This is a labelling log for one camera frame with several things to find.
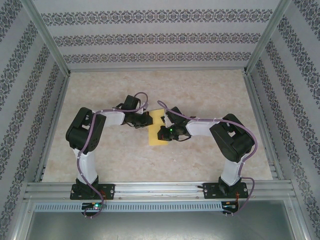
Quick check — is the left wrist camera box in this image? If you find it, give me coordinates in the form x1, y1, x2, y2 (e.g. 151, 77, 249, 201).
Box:
139, 106, 152, 118

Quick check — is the aluminium side rail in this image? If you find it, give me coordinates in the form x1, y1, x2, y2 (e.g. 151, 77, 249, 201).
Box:
243, 71, 285, 181
33, 72, 72, 183

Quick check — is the aluminium frame post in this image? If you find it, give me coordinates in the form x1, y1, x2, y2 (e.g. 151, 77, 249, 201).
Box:
243, 0, 293, 76
19, 0, 72, 76

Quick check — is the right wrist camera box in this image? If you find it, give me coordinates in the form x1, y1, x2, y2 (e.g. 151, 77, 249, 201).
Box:
161, 113, 173, 127

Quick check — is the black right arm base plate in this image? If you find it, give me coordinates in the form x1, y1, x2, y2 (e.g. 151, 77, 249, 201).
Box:
203, 182, 250, 200

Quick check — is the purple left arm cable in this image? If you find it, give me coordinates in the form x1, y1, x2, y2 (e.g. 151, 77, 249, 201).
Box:
76, 91, 151, 219

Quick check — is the aluminium mounting rail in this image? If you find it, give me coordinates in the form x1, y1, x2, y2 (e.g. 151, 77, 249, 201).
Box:
23, 181, 298, 201

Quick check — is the yellow paper sheet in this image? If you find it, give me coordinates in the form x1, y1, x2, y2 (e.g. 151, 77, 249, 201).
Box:
147, 108, 169, 147

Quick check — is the grey metal panel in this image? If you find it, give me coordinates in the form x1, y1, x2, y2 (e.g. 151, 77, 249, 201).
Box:
9, 199, 311, 240

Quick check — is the grey slotted cable duct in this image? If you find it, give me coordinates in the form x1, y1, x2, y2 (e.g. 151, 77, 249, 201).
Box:
33, 201, 223, 212

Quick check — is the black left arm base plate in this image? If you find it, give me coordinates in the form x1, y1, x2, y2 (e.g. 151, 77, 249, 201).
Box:
69, 183, 116, 201

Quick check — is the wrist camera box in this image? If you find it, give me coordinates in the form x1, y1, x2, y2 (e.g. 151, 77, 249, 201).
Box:
139, 106, 152, 118
161, 113, 173, 127

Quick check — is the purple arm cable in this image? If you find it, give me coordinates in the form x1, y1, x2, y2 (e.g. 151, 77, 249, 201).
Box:
156, 99, 258, 218
76, 91, 151, 219

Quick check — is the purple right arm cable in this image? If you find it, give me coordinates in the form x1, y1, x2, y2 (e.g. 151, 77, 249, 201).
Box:
156, 99, 258, 218

